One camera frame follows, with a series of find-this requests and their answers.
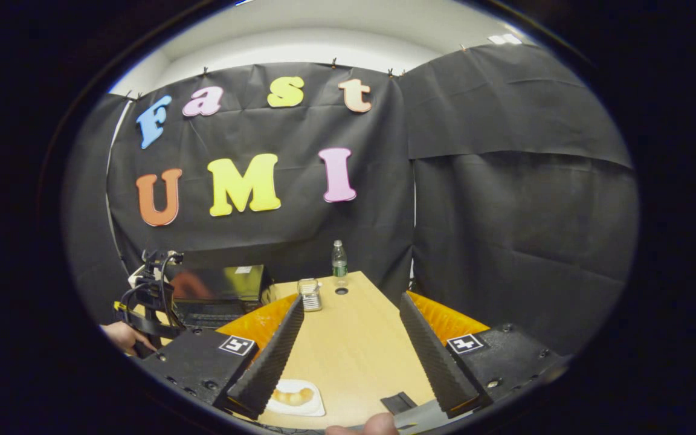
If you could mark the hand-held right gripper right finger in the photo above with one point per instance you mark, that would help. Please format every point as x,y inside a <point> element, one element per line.
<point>432,356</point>

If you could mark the clear plastic water bottle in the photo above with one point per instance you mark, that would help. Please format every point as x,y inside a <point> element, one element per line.
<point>339,266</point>

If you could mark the white oval plate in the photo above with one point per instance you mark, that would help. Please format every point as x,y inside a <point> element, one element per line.
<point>309,409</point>

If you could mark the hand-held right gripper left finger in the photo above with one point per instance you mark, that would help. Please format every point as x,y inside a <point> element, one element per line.
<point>275,350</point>

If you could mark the golden bread roll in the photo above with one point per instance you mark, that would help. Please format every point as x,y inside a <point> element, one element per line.
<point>292,396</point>

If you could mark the black table edge bracket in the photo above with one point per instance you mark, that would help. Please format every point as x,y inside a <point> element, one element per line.
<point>399,403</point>

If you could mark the small ceiling light panel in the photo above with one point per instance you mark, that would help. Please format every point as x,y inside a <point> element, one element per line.
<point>505,39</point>

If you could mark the black backdrop cloth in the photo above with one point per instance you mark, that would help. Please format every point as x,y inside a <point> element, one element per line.
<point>505,211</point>

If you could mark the black electric oven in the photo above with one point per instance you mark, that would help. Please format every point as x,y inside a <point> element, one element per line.
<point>239,284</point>

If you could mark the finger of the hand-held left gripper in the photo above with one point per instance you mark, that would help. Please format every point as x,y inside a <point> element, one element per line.
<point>191,285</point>

